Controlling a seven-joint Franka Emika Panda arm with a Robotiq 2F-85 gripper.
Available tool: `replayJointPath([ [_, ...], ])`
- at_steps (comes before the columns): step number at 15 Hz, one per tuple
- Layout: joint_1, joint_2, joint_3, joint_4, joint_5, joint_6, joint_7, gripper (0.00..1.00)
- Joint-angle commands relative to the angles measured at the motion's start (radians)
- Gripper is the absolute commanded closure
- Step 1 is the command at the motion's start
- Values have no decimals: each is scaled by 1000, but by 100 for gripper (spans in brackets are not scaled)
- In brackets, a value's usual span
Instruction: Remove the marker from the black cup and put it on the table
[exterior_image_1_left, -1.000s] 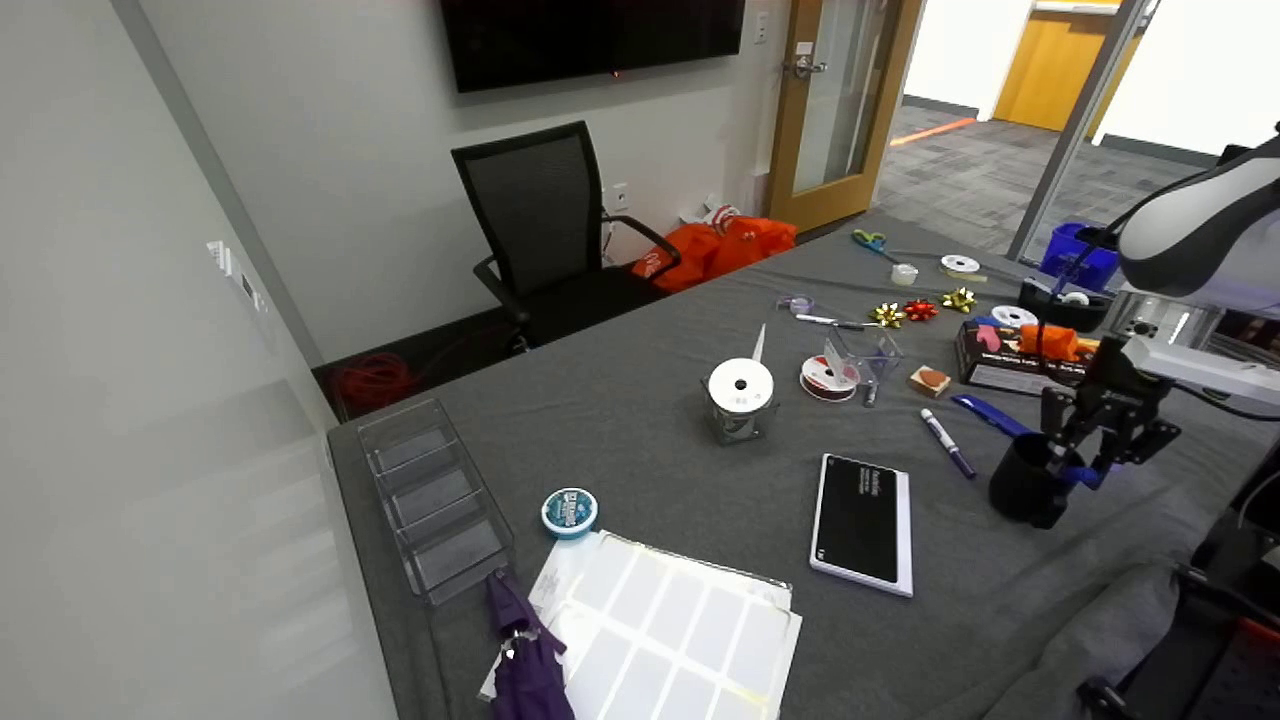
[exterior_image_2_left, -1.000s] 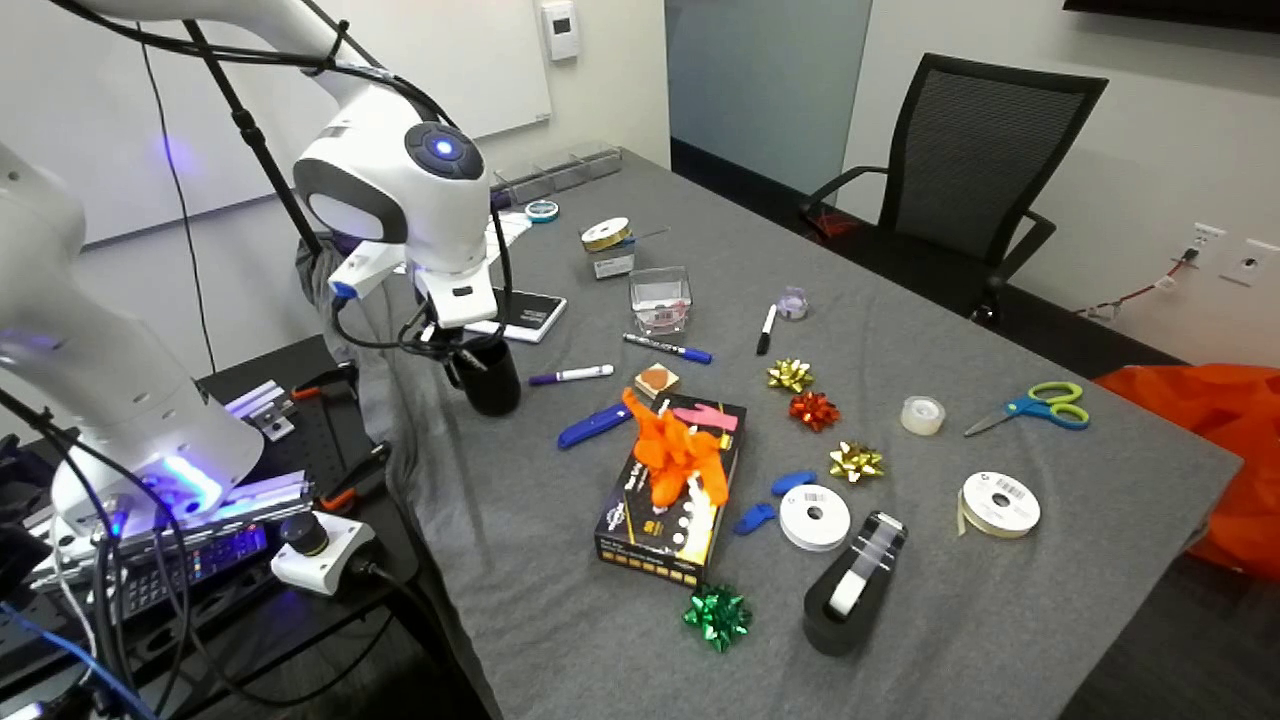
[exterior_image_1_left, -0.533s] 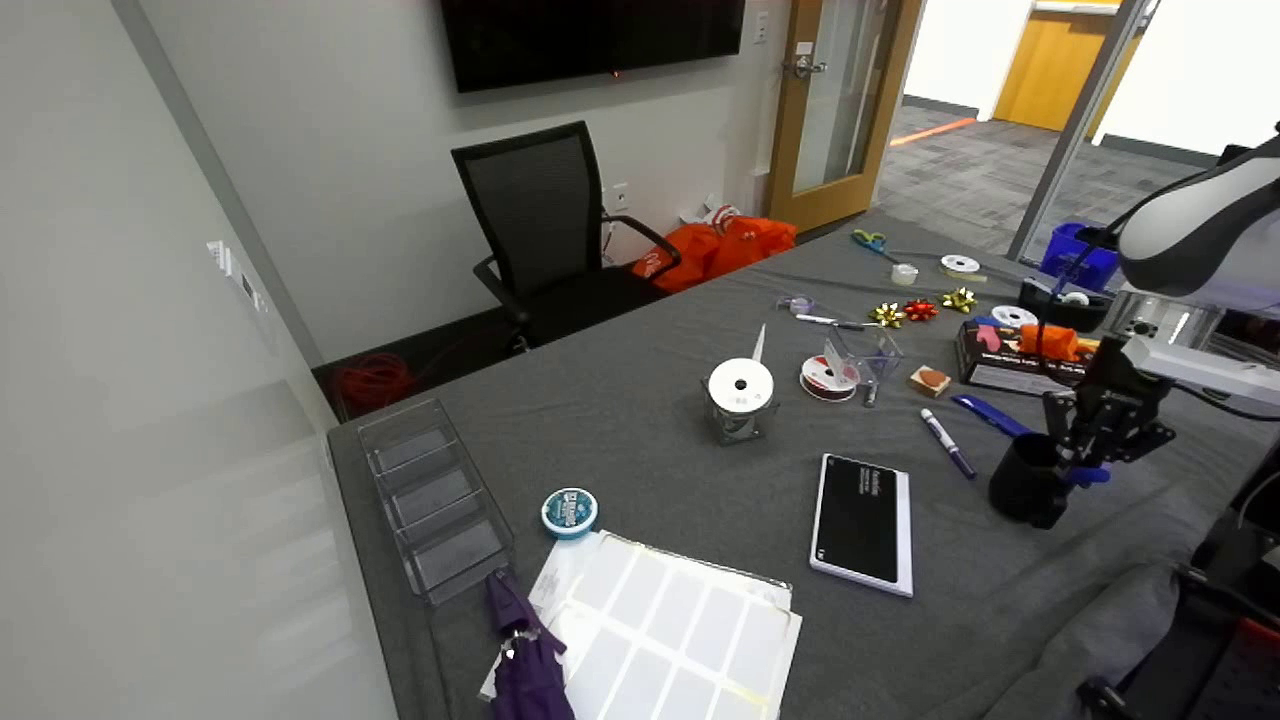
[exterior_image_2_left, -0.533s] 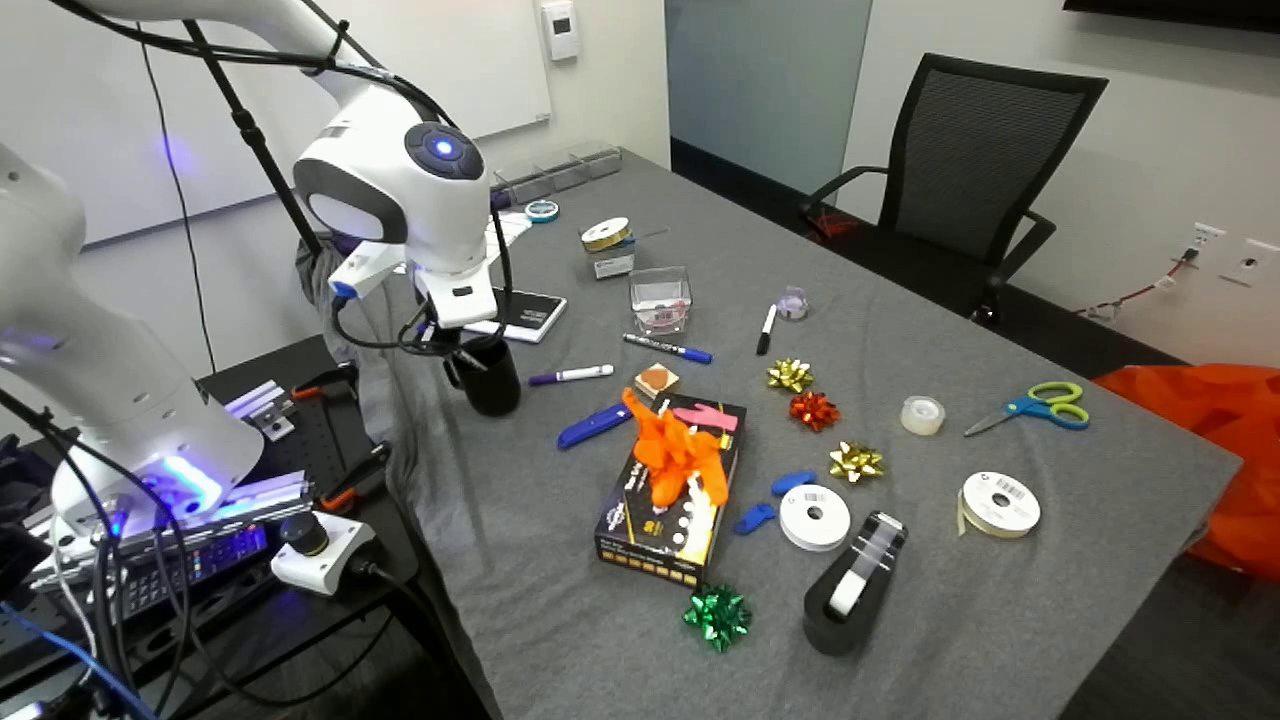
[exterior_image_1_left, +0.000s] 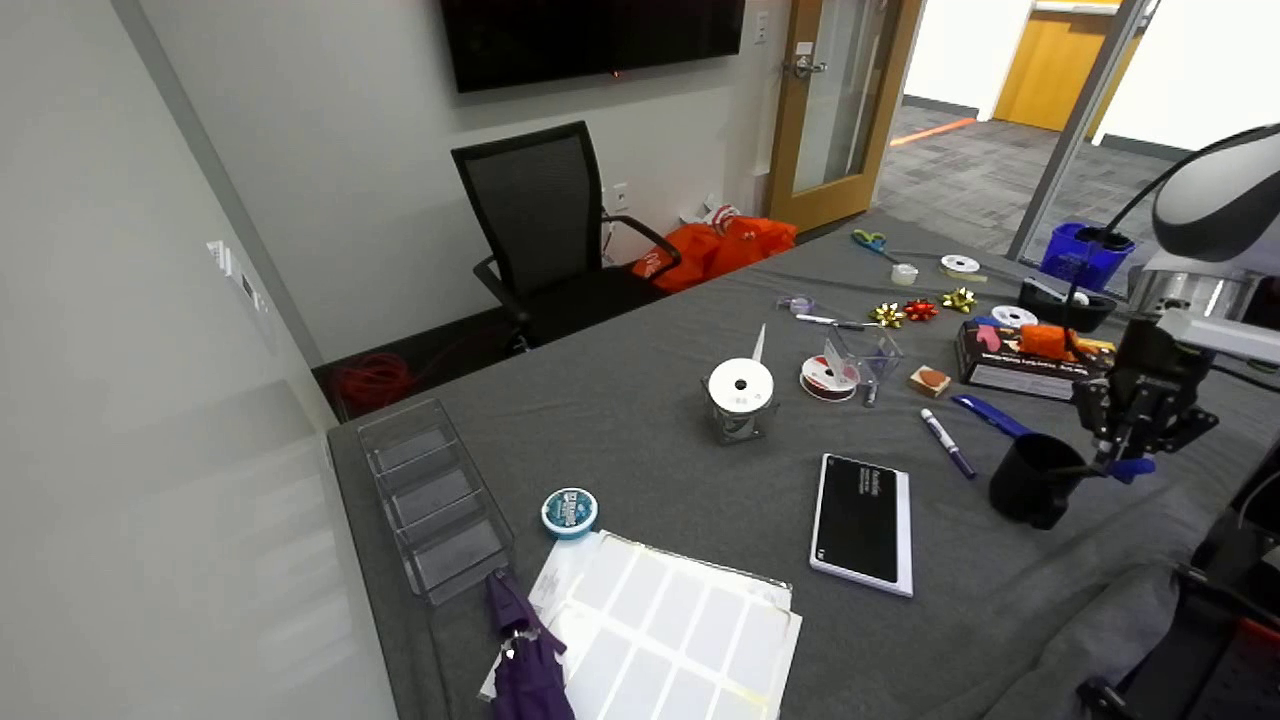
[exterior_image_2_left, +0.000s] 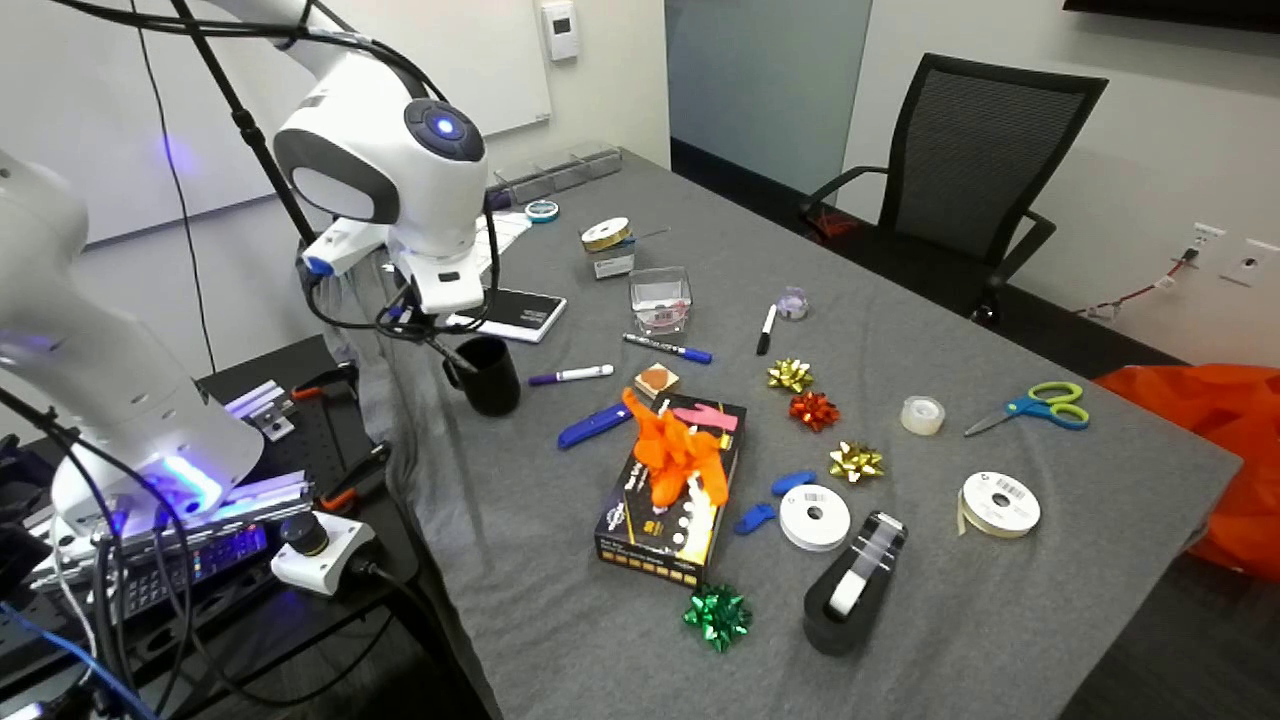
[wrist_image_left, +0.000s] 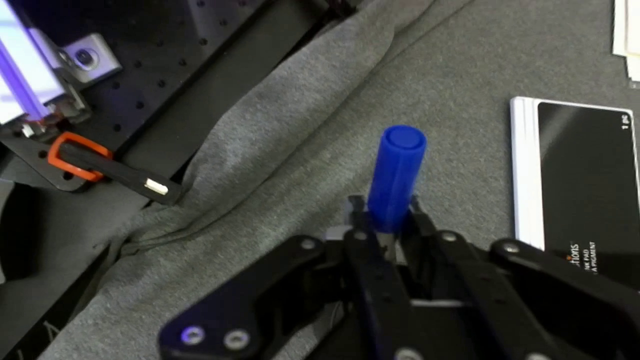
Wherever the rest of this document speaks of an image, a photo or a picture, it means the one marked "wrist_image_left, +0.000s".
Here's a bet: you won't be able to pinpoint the silver metal bracket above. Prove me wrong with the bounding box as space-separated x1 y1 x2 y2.
0 11 124 127

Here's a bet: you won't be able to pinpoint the white label sheets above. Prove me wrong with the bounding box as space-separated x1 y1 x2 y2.
611 0 640 83

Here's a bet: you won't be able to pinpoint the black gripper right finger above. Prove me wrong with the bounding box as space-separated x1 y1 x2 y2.
398 196 640 360

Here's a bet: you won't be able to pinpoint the black perforated mounting table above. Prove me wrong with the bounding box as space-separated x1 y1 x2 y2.
0 0 356 360

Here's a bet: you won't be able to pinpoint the black clamp with orange handle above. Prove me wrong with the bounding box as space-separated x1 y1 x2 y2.
44 129 191 207

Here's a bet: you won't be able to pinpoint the gray tablecloth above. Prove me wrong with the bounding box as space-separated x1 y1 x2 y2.
39 0 640 360

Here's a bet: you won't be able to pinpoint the blue marker with thick cap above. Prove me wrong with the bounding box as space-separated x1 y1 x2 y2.
364 122 428 236

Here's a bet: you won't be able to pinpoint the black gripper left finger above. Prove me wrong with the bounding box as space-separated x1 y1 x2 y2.
156 193 412 360

